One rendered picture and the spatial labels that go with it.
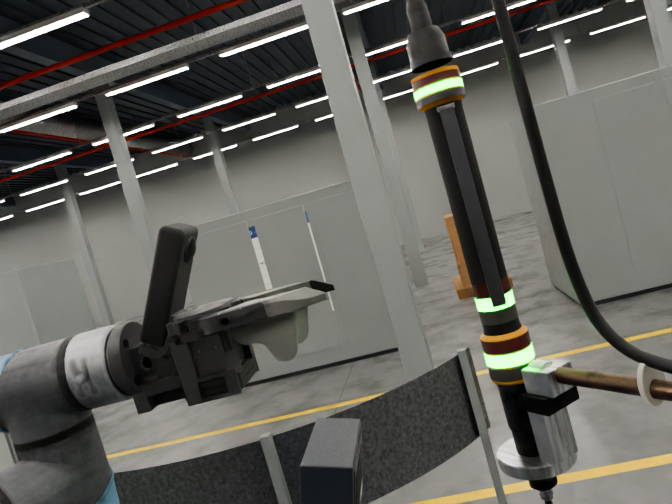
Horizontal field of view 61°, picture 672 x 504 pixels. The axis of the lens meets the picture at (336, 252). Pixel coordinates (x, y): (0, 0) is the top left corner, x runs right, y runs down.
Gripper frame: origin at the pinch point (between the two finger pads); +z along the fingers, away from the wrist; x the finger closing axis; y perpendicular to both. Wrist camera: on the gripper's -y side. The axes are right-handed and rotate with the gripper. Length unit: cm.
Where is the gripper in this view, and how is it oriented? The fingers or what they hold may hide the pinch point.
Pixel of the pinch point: (315, 286)
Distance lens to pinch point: 53.5
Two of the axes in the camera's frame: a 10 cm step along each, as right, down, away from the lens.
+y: 2.8, 9.6, 0.6
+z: 9.6, -2.7, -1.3
